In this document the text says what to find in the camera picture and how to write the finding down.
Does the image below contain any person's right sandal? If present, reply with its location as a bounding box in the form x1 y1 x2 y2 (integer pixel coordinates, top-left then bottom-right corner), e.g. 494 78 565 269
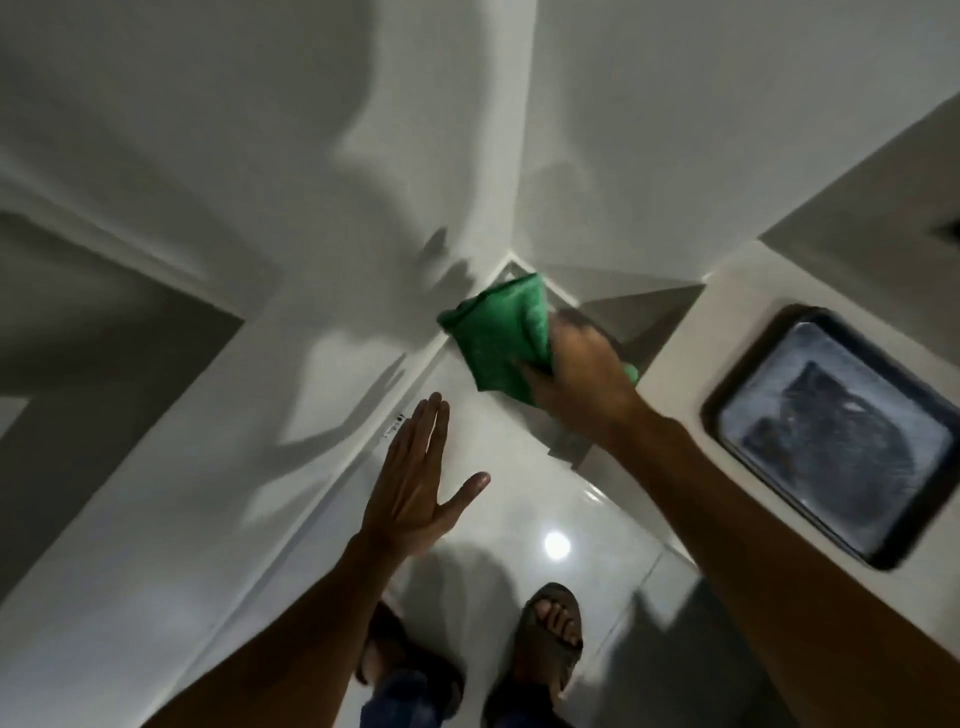
508 582 585 708

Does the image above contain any person's right jeans leg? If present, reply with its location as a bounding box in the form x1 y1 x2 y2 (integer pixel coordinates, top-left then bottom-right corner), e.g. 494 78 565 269
482 675 577 728

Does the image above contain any person's sandal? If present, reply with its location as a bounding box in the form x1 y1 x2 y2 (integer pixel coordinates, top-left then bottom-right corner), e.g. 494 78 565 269
355 598 467 723
508 582 585 708

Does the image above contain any person's left sandal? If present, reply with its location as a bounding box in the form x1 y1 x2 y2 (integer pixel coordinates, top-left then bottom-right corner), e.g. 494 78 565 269
355 598 467 723

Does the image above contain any person's left forearm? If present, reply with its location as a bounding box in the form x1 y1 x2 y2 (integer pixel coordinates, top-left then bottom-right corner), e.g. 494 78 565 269
142 528 421 728

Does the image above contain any person's left jeans leg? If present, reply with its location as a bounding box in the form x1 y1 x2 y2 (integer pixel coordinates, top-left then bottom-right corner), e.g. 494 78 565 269
358 669 453 728

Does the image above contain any green microfiber cloth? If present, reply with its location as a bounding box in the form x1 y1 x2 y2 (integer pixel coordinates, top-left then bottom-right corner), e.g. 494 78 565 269
436 272 641 408

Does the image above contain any person's right forearm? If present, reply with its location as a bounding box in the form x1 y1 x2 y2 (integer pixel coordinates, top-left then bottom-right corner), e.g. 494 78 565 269
583 405 960 728

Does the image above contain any person's right foot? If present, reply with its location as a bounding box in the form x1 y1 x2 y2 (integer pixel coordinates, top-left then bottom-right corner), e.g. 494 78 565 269
534 595 584 652

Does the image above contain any person's right hand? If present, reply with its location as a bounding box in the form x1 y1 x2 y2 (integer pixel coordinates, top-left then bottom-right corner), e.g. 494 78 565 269
516 306 654 445

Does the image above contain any person's jeans leg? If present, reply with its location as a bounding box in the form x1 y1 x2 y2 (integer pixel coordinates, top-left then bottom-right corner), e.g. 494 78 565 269
358 669 453 728
482 675 577 728

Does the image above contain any person's left hand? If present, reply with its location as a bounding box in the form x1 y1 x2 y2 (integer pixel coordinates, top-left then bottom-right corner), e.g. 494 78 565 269
360 392 492 559

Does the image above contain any dark metal baking tray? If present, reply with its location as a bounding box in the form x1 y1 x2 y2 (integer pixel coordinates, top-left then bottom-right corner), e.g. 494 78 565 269
700 303 960 572

